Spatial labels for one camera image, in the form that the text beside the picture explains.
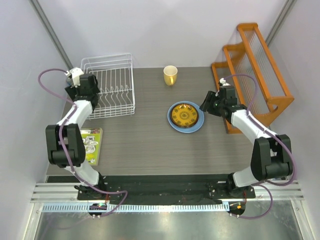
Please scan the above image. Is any light blue plate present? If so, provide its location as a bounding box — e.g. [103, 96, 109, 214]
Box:
[167, 101, 205, 134]

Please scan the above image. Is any brown yellow plate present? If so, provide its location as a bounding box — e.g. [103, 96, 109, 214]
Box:
[169, 102, 199, 129]

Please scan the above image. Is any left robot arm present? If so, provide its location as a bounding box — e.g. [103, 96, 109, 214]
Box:
[45, 73, 107, 200]

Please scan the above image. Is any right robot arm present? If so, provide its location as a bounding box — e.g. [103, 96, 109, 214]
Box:
[199, 85, 294, 198]

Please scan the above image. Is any orange wooden rack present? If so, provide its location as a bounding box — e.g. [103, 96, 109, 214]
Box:
[211, 23, 294, 127]

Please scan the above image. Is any green illustrated book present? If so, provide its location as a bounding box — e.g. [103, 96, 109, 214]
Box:
[80, 128, 103, 166]

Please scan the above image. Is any yellow mug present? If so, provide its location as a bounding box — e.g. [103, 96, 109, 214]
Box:
[163, 65, 178, 86]

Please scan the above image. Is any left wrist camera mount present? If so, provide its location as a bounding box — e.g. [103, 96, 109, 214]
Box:
[64, 67, 84, 88]

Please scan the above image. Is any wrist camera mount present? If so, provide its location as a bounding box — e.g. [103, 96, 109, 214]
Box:
[64, 67, 84, 88]
[218, 78, 230, 87]

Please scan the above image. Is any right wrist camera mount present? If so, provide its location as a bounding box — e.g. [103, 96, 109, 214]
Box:
[218, 78, 230, 87]

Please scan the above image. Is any white wire dish rack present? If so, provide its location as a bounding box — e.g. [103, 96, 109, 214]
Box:
[80, 53, 136, 120]

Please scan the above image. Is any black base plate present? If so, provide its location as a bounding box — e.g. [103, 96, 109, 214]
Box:
[75, 174, 256, 206]

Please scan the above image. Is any perforated metal rail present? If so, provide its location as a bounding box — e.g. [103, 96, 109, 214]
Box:
[42, 202, 230, 213]

